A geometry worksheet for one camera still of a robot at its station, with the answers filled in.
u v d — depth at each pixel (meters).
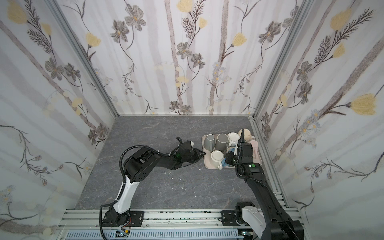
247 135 1.00
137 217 0.73
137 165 0.57
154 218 0.75
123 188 0.58
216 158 0.88
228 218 0.73
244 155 0.62
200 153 0.98
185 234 0.70
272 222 0.40
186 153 0.78
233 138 0.98
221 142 0.93
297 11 0.72
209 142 0.95
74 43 0.79
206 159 0.96
